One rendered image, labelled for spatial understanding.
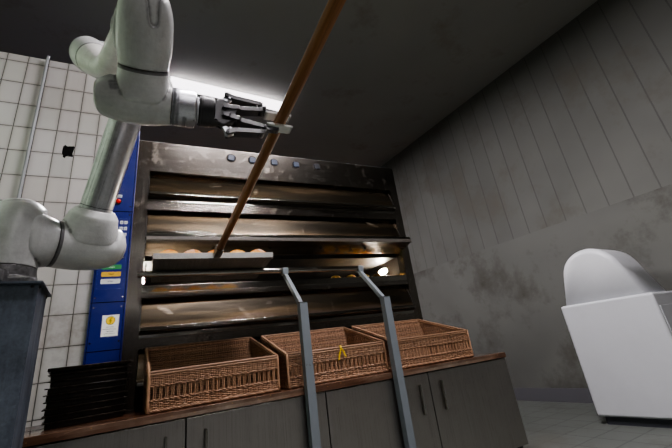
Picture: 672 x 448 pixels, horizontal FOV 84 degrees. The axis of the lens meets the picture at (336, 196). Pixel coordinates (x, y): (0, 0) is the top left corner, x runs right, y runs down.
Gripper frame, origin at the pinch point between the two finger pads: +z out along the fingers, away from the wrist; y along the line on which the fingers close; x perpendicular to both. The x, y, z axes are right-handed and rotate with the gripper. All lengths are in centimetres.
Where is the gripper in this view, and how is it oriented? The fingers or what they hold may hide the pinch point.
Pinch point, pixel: (278, 122)
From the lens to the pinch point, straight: 102.9
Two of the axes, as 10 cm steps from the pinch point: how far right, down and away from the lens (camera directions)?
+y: 1.5, 8.8, -4.4
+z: 9.0, 0.6, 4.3
